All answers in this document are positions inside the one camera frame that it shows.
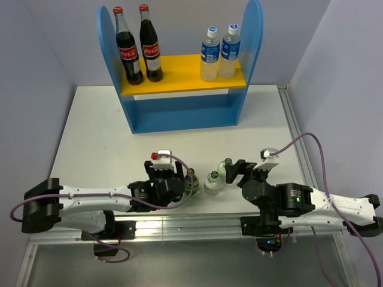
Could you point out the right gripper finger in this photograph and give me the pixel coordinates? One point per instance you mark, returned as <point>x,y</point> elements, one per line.
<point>243,167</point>
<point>231,172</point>

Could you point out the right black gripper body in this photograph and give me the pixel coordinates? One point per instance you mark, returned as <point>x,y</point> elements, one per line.
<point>258,174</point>

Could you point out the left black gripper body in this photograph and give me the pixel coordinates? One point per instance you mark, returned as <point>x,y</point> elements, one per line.
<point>160,176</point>

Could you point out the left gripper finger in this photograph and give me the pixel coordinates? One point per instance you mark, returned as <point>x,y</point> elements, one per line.
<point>149,169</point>
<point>179,170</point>

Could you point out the clear glass bottle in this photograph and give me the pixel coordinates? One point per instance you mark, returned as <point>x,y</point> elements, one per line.
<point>212,184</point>
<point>221,169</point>

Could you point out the Pocari Sweat bottle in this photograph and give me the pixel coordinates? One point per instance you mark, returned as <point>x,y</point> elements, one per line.
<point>210,52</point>
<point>229,52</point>

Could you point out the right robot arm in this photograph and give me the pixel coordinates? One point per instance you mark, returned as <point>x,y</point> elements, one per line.
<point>284,207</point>

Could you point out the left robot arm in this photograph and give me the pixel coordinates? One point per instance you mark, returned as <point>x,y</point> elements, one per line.
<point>51,204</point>

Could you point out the blue and yellow shelf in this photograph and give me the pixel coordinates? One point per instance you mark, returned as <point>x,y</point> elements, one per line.
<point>181,100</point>

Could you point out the right green Perrier bottle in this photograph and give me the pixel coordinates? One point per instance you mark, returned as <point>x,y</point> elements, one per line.
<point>191,183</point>

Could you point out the right cola glass bottle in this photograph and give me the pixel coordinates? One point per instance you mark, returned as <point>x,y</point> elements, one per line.
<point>150,46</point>

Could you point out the cola glass bottle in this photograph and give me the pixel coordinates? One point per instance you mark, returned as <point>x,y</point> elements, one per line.
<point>150,46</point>
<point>127,49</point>

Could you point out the left cola glass bottle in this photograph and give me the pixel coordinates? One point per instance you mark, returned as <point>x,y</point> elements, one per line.
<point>127,49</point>

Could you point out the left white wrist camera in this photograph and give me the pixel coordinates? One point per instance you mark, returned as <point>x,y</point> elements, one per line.
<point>161,160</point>

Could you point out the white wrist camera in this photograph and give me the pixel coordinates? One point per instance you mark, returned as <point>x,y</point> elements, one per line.
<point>161,160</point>
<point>269,160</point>

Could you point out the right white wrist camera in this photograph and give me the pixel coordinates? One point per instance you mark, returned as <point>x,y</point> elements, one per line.
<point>269,160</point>

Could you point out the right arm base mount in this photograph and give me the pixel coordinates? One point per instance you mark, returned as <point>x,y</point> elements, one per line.
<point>270,237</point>

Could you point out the aluminium front rail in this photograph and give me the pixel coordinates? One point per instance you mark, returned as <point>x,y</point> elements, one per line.
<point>196,251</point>

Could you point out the aluminium side rail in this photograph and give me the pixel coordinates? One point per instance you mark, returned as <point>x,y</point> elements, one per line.
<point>310,179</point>

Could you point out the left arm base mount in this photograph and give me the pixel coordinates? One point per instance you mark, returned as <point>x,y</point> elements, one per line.
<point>107,246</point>

